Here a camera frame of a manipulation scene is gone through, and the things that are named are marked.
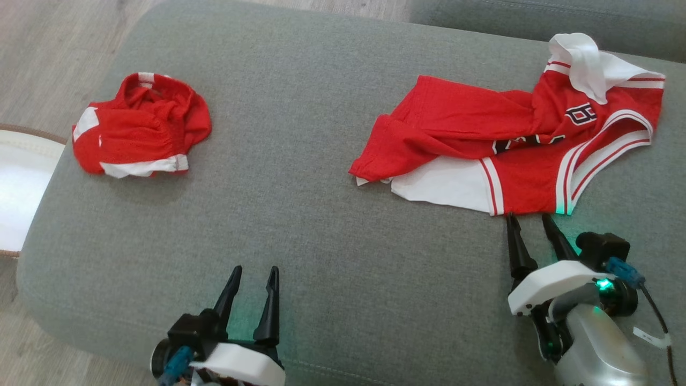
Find red basketball jersey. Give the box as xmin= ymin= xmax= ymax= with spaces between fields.
xmin=348 ymin=33 xmax=666 ymax=216

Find white basket brown rim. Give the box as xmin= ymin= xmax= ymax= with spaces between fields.
xmin=0 ymin=124 xmax=68 ymax=258

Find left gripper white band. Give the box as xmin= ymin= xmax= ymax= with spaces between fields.
xmin=190 ymin=265 xmax=286 ymax=386

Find red white-striped shorts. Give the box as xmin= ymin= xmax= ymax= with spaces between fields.
xmin=72 ymin=72 xmax=212 ymax=179

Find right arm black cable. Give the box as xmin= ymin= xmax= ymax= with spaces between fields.
xmin=606 ymin=257 xmax=678 ymax=386

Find grey fabric sofa cushion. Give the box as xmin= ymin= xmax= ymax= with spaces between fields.
xmin=410 ymin=0 xmax=686 ymax=62

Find grey fabric sofa seat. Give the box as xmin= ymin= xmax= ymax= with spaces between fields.
xmin=16 ymin=0 xmax=686 ymax=386

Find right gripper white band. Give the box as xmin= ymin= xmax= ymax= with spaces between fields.
xmin=506 ymin=213 xmax=616 ymax=360

